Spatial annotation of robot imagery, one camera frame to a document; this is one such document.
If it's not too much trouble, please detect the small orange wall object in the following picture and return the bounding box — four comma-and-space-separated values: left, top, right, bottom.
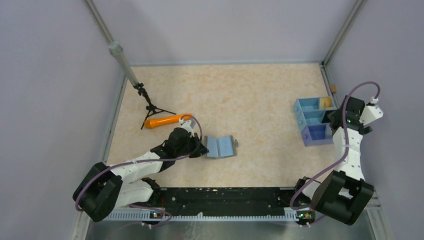
329, 84, 337, 94

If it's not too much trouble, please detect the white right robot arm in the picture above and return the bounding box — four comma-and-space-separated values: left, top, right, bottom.
289, 96, 384, 226

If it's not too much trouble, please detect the white slotted cable duct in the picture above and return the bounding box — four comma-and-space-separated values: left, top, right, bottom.
104, 210, 299, 222

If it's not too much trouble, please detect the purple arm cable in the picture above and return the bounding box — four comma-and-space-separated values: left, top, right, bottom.
289, 81, 381, 211
74, 114, 204, 229

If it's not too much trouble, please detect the orange toy microphone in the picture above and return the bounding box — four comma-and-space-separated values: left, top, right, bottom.
143, 113, 192, 129

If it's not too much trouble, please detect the blue compartment organizer box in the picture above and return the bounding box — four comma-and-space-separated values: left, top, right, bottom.
293, 96, 337, 147

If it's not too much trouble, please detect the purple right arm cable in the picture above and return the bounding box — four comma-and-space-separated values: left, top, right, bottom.
289, 81, 381, 211

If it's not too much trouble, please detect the gold card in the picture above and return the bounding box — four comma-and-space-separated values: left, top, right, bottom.
318, 96, 333, 109

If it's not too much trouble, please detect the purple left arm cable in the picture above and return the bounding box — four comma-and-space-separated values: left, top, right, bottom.
74, 114, 204, 229

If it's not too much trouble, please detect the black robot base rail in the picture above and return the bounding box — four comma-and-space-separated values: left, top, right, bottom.
129, 187, 327, 220

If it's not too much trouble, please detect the black tripod microphone stand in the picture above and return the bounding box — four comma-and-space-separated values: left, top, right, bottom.
107, 41, 176, 130

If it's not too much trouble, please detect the grey leather card holder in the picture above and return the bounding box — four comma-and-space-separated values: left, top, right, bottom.
205, 135, 239, 159

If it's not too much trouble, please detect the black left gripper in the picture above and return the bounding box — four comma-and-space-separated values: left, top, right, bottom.
175, 132, 209, 158

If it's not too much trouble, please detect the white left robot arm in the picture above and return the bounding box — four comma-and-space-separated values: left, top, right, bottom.
72, 127, 209, 222

